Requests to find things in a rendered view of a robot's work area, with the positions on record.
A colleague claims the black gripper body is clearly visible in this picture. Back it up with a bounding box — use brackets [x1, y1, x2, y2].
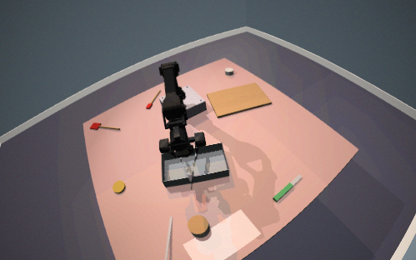
[159, 130, 206, 153]

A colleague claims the yellow round disc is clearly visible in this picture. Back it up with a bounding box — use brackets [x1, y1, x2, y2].
[113, 181, 125, 194]

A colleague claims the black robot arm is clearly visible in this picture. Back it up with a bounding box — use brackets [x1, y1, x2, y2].
[159, 62, 193, 158]

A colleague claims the light brown wooden board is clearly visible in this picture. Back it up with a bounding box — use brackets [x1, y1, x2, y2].
[207, 82, 272, 118]

